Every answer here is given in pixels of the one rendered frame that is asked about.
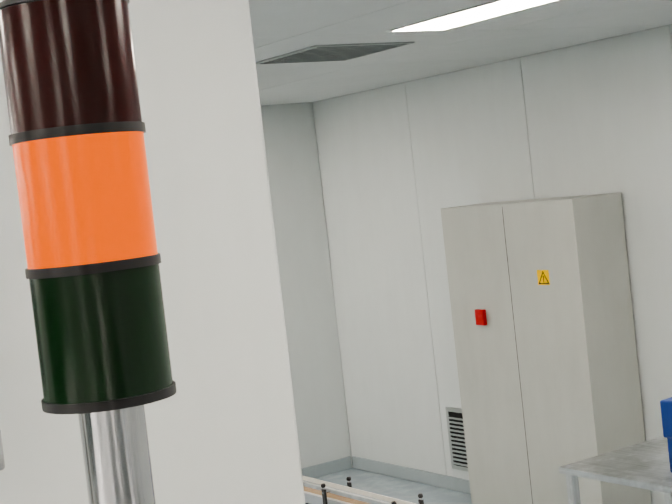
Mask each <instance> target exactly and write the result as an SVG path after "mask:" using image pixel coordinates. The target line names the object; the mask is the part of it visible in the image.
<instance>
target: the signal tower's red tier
mask: <svg viewBox="0 0 672 504"><path fill-rule="evenodd" d="M0 50H1V59H2V67H3V75H4V83H5V91H6V99H7V107H8V115H9V123H10V131H11V134H15V133H19V132H24V131H31V130H37V129H44V128H52V127H61V126H70V125H80V124H91V123H104V122H123V121H141V122H142V116H141V108H140V99H139V91H138V82H137V74H136V65H135V57H134V48H133V40H132V31H131V23H130V14H129V6H128V2H126V1H124V0H42V1H34V2H28V3H23V4H18V5H14V6H10V7H7V8H4V9H1V10H0Z"/></svg>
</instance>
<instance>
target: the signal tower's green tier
mask: <svg viewBox="0 0 672 504"><path fill-rule="evenodd" d="M29 285H30V293H31V301H32V309H33V317H34V325H35V334H36V342H37V350H38V358H39V366H40V374H41V382H42V390H43V398H44V401H45V402H47V403H52V404H79V403H92V402H101V401H109V400H116V399H122V398H128V397H133V396H138V395H143V394H147V393H151V392H155V391H158V390H161V389H164V388H167V387H169V386H171V385H172V384H173V379H172V370H171V362H170V353H169V345H168V336H167V328H166V319H165V311H164V302H163V294H162V285H161V277H160V269H159V264H155V265H150V266H145V267H139V268H132V269H125V270H118V271H111V272H103V273H95V274H86V275H77V276H68V277H57V278H45V279H29Z"/></svg>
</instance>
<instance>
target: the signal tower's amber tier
mask: <svg viewBox="0 0 672 504"><path fill-rule="evenodd" d="M12 147H13V156H14V164H15V172H16V180H17V188H18V196H19V204H20V212H21V220H22V228H23V236H24V245H25V253H26V261H27V269H44V268H55V267H66V266H75V265H84V264H93V263H101V262H109V261H117V260H124V259H132V258H138V257H144V256H150V255H155V254H158V252H157V243H156V235H155V226H154V218H153V209H152V201H151V192H150V184H149V175H148V167H147V158H146V150H145V141H144V133H143V132H140V131H126V132H108V133H95V134H83V135H73V136H64V137H55V138H47V139H40V140H33V141H27V142H21V143H17V144H13V145H12Z"/></svg>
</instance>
